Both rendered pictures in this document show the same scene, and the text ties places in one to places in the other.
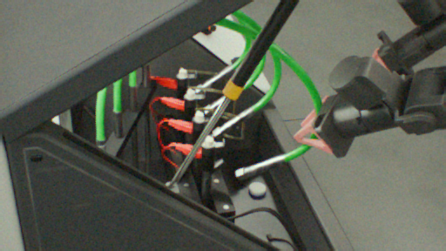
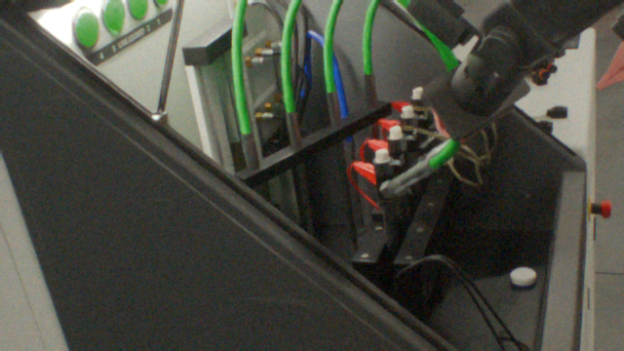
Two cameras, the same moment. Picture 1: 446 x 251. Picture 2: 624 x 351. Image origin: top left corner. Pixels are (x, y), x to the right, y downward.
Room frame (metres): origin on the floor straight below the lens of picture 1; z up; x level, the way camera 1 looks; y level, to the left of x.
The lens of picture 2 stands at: (0.10, -0.54, 1.58)
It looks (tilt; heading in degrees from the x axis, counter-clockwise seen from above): 25 degrees down; 40
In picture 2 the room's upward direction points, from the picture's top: 9 degrees counter-clockwise
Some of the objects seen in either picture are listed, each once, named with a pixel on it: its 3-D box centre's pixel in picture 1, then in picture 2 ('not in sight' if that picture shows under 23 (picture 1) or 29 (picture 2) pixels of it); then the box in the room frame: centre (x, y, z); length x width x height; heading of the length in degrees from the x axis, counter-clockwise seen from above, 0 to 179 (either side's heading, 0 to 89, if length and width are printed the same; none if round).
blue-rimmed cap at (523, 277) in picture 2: (257, 189); (523, 277); (1.13, -0.09, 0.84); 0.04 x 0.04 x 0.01
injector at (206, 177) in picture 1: (212, 184); (398, 225); (0.94, 0.01, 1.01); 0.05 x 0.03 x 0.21; 107
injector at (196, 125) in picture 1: (202, 159); (409, 199); (1.02, 0.04, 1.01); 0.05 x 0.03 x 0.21; 107
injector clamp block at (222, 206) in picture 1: (192, 184); (414, 245); (1.05, 0.06, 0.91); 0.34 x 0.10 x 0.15; 17
